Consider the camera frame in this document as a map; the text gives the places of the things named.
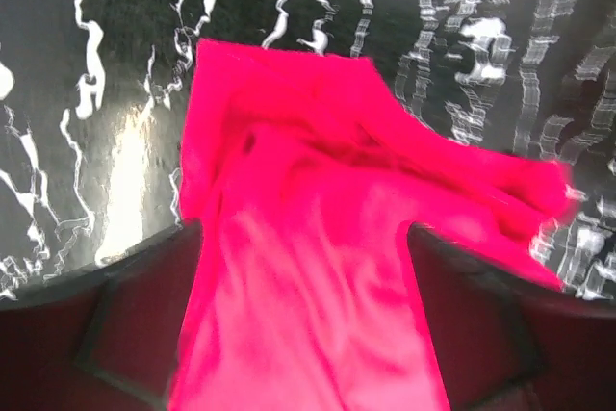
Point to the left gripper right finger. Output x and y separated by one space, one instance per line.
485 353

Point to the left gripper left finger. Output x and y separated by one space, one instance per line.
131 341

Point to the magenta t shirt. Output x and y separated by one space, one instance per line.
305 174

